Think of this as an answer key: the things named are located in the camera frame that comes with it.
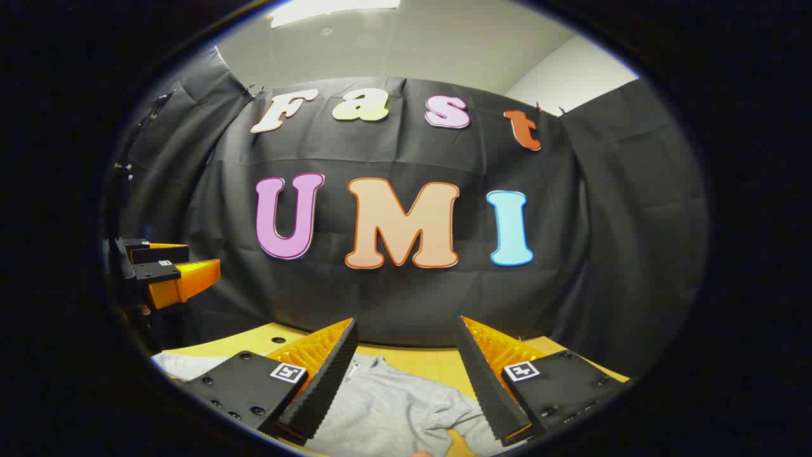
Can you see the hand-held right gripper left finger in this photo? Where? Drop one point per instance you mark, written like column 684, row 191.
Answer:
column 327, row 381

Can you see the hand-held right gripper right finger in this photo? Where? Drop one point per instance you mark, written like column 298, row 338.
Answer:
column 488, row 381

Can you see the black backdrop cloth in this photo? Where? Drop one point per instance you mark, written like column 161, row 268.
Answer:
column 393, row 298

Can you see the grey zip-neck sweatshirt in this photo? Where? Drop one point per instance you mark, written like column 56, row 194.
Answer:
column 393, row 412

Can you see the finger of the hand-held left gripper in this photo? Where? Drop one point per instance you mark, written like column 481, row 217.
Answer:
column 158, row 271
column 158, row 254

